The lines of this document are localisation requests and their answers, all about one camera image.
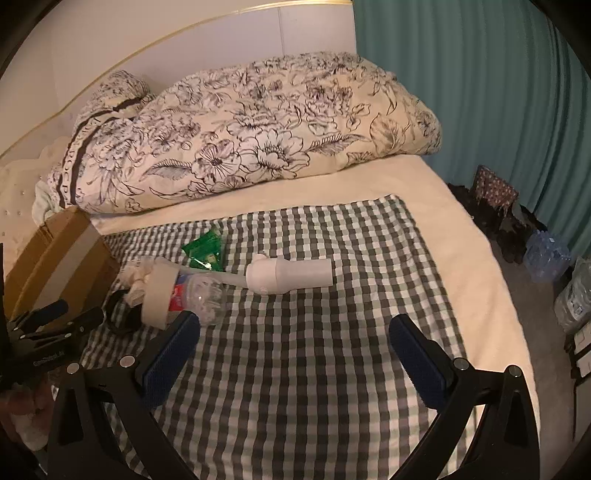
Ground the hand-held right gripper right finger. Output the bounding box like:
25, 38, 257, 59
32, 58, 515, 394
388, 314, 541, 480

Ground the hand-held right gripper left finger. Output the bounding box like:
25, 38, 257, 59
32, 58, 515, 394
46, 310, 204, 480

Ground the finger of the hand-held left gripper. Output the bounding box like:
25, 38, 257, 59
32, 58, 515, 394
11, 299, 70, 329
59, 307, 105, 334

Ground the brown cardboard box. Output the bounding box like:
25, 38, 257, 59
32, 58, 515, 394
9, 205, 122, 324

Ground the white tissue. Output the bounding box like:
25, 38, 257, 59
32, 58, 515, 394
117, 258, 155, 308

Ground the beige tape roll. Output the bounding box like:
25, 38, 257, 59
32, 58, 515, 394
141, 257, 180, 330

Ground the crushed plastic bottle red label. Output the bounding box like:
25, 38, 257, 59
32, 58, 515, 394
171, 270, 228, 328

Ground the white handheld device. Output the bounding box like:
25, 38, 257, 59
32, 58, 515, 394
246, 255, 333, 295

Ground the person's left hand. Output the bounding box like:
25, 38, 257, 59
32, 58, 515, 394
0, 385, 49, 418

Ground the light green cloth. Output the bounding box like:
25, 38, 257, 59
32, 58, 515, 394
31, 180, 63, 224

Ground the green checked cloth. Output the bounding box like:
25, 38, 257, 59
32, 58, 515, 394
51, 194, 476, 480

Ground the cream tufted headboard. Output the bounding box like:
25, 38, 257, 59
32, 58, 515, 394
0, 143, 70, 259

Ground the green foil packet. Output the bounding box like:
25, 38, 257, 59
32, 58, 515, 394
181, 228, 225, 271

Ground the pile of dark shoes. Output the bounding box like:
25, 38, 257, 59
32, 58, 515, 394
447, 182, 548, 264

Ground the white radiator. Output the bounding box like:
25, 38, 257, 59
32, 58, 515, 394
566, 323, 591, 384

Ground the pack of water bottles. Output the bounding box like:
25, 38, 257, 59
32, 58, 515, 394
524, 231, 572, 283

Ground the large clear water bottle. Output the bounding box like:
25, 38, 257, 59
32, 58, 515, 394
554, 256, 591, 333

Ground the patterned bag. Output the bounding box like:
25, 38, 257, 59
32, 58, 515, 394
473, 165, 519, 217

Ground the floral pillow with dark stripes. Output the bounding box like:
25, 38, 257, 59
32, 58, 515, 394
37, 70, 157, 210

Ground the floral quilt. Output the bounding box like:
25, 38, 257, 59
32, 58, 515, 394
76, 52, 443, 215

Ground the teal curtain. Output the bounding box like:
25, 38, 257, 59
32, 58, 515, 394
353, 0, 591, 250

